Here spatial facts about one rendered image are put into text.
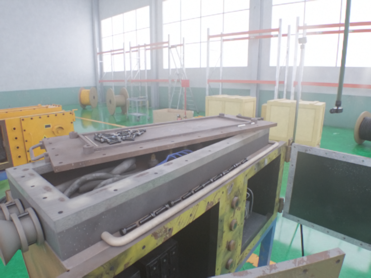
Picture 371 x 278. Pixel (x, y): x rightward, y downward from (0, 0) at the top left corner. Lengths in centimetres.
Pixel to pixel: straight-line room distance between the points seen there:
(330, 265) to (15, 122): 314
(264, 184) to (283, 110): 409
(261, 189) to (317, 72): 846
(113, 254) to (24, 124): 274
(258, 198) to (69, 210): 139
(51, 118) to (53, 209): 274
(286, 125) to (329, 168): 413
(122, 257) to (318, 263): 47
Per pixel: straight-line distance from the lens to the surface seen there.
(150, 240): 68
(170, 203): 77
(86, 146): 92
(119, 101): 1117
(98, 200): 62
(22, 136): 327
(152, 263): 111
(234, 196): 104
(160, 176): 73
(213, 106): 655
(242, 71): 1081
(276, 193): 169
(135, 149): 93
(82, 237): 63
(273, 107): 573
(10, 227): 70
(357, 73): 982
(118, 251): 63
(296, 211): 181
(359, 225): 173
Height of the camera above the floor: 163
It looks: 15 degrees down
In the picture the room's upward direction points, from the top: straight up
